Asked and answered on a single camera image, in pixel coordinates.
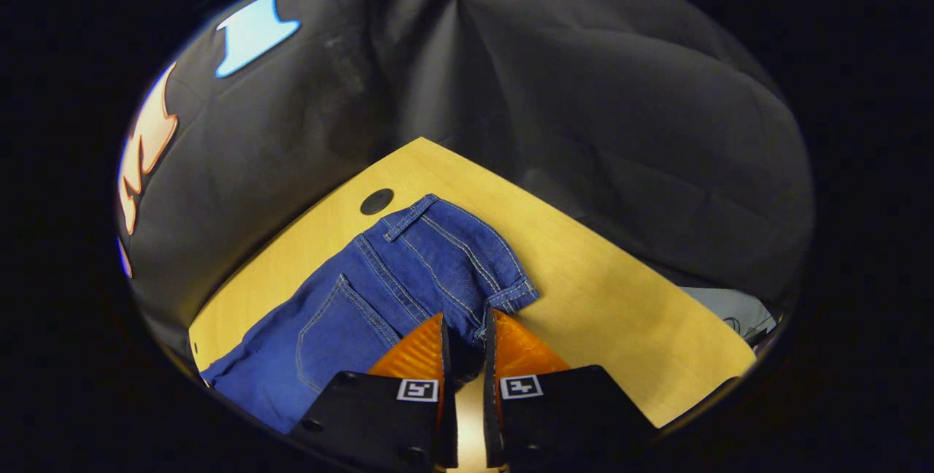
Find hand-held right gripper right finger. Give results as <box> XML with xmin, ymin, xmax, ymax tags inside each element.
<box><xmin>480</xmin><ymin>308</ymin><xmax>655</xmax><ymax>469</ymax></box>

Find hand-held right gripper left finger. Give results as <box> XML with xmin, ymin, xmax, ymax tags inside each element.
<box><xmin>290</xmin><ymin>312</ymin><xmax>459</xmax><ymax>469</ymax></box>

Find blue denim jeans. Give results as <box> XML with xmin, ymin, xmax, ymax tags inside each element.
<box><xmin>200</xmin><ymin>193</ymin><xmax>541</xmax><ymax>435</ymax></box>

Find black round table grommet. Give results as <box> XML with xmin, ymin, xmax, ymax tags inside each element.
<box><xmin>360</xmin><ymin>188</ymin><xmax>395</xmax><ymax>216</ymax></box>

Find black backdrop cloth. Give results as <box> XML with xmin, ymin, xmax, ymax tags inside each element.
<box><xmin>117</xmin><ymin>0</ymin><xmax>815</xmax><ymax>373</ymax></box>

